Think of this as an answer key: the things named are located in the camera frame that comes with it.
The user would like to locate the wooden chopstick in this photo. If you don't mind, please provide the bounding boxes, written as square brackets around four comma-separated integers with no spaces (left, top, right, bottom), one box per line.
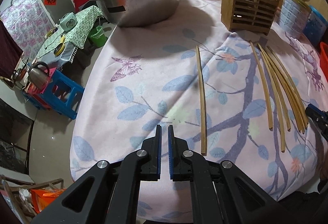
[265,47,305,134]
[257,43,286,153]
[267,46,309,130]
[259,45,291,131]
[250,41,273,130]
[195,46,207,155]

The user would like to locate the red plastic mesh basket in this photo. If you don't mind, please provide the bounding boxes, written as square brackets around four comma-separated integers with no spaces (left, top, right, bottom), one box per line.
[320,42,328,80]

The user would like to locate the pink floral tablecloth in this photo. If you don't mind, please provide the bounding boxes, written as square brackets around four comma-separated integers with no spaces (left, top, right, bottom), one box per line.
[70,0,327,223]

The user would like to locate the blue lidded plastic container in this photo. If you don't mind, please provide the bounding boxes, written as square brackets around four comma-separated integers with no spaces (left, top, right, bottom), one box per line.
[303,6,327,46]

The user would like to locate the blue plastic stool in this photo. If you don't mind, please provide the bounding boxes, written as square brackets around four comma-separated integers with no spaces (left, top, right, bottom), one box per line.
[23,68,84,120]

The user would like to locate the gold lid milk powder tin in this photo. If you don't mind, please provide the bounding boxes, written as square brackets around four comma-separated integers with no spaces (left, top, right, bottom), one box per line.
[277,0,312,39]

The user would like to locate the orange plastic bag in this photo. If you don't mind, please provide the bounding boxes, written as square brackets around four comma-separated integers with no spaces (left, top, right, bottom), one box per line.
[30,189,65,214]

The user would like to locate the green plastic bucket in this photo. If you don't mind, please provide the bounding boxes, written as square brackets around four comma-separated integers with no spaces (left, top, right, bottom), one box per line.
[88,25,107,48]

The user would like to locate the wooden utensil holder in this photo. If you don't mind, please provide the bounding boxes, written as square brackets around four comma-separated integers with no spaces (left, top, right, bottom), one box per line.
[221,0,279,35]

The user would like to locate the steel kettle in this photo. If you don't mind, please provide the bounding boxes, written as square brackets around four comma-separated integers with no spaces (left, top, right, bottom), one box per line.
[28,61,50,90]

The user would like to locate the green patterned side table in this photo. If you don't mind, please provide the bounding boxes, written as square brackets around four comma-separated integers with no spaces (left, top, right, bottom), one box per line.
[36,6,103,59]

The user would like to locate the small green rice cooker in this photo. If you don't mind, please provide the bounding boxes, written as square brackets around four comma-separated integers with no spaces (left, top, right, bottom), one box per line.
[59,12,77,32]

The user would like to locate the dark red cloth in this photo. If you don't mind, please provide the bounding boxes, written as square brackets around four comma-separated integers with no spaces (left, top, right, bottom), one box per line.
[0,21,23,79]

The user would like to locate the pink floral curtain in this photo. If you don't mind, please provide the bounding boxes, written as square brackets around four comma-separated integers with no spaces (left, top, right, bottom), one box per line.
[1,0,53,60]

